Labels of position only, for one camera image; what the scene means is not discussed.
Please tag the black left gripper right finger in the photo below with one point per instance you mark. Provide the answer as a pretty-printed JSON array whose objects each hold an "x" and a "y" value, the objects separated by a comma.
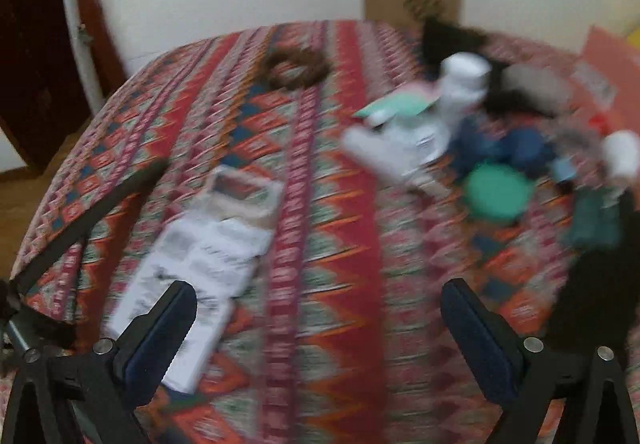
[{"x": 524, "y": 375}]

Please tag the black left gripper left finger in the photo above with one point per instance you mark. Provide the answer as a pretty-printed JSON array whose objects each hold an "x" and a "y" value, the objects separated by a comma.
[{"x": 92, "y": 396}]

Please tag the blue figurine toy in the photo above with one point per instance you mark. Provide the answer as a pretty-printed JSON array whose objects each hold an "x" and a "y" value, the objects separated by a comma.
[{"x": 523, "y": 148}]

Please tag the green pink refill pouch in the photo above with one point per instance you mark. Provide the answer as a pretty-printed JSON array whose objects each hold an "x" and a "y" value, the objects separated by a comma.
[{"x": 407, "y": 101}]

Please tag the white pill bottle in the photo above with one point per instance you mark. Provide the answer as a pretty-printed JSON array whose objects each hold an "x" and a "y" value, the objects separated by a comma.
[{"x": 463, "y": 83}]

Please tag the black tripod leg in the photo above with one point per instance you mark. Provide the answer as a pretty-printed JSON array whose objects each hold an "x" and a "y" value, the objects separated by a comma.
[{"x": 80, "y": 223}]

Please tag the white paper booklet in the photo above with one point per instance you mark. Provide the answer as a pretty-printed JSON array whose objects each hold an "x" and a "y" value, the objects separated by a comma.
[{"x": 215, "y": 245}]

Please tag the green round lid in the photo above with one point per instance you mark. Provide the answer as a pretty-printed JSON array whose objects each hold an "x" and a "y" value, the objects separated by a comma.
[{"x": 497, "y": 193}]

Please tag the red patterned tablecloth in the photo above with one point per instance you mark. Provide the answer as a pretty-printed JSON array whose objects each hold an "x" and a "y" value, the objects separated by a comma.
[{"x": 338, "y": 337}]

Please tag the white plastic packet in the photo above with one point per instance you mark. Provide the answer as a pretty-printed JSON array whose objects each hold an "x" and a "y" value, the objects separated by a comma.
[{"x": 398, "y": 152}]

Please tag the white pipe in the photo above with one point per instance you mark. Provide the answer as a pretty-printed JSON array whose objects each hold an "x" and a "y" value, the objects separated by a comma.
[{"x": 80, "y": 44}]

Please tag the black cloth item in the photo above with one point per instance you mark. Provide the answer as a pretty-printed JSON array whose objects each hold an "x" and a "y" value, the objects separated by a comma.
[{"x": 514, "y": 88}]

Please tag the brown scrunchie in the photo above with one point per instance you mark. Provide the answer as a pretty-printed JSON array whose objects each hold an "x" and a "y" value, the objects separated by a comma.
[{"x": 294, "y": 68}]

